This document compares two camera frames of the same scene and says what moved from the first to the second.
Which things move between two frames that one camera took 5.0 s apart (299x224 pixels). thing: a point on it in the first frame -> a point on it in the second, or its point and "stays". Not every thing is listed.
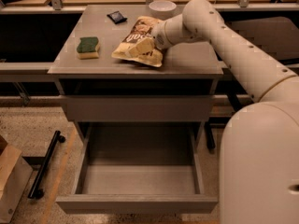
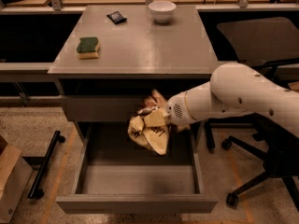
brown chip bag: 139,44 -> 150,125
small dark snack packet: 117,17 stays
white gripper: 159,36 -> 177,109
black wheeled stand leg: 35,191 stays
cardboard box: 15,175 stays
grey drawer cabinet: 99,89 stays
